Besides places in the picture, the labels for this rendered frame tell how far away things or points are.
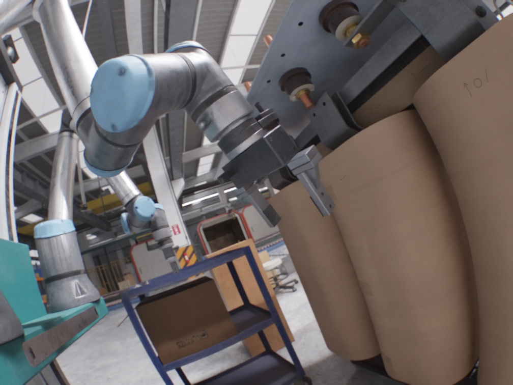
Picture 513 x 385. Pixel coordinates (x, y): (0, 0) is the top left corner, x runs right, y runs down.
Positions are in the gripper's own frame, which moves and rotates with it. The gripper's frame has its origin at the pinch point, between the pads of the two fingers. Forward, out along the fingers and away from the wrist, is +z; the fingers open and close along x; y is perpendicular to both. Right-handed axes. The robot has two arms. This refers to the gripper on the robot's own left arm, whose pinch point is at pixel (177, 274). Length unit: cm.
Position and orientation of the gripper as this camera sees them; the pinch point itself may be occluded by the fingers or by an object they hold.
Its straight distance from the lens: 107.9
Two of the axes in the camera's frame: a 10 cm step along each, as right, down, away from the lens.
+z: 3.8, 9.1, -1.6
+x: -3.6, 3.0, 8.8
